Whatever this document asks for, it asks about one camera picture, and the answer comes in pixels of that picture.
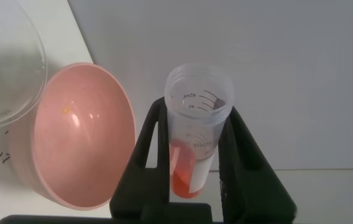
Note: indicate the clear glass beaker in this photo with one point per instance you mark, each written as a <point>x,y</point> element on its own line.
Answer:
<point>5,77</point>

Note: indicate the pink plastic bowl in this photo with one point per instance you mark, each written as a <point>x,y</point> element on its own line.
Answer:
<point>83,140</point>

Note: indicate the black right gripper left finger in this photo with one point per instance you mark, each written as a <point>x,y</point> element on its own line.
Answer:
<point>151,183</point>

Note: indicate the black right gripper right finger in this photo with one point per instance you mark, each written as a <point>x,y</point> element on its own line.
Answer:
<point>251,193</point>

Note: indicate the tube with red pigment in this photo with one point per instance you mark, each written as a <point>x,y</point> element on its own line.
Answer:
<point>195,124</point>

